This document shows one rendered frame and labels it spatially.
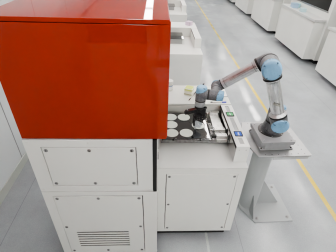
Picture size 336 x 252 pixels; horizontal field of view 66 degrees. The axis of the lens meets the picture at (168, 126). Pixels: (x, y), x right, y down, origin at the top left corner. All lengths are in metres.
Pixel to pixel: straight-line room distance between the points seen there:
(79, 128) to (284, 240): 1.98
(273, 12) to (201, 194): 6.90
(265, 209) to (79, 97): 2.07
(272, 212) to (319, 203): 0.53
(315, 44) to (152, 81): 5.56
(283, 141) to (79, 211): 1.51
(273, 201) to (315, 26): 4.33
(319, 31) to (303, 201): 4.20
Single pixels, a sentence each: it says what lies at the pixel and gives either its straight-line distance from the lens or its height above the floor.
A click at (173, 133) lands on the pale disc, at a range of 1.93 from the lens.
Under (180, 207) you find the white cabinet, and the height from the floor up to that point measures 0.40.
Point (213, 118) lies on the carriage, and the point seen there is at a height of 0.88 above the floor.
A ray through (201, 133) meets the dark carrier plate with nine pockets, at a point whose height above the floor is 0.90.
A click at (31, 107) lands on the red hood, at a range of 1.38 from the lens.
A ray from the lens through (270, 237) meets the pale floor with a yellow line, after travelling 2.60.
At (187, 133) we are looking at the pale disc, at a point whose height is 0.90.
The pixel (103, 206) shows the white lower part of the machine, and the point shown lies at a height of 0.68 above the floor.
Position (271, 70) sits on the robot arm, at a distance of 1.70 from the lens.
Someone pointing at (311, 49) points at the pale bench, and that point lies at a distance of 6.51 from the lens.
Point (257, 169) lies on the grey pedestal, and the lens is 2.32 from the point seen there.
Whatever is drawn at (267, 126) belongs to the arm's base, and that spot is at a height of 0.95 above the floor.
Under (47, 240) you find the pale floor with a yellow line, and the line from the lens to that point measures 2.57.
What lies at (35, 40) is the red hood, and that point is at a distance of 1.22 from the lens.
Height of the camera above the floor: 2.06
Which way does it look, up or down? 35 degrees down
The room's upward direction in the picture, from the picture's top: 2 degrees clockwise
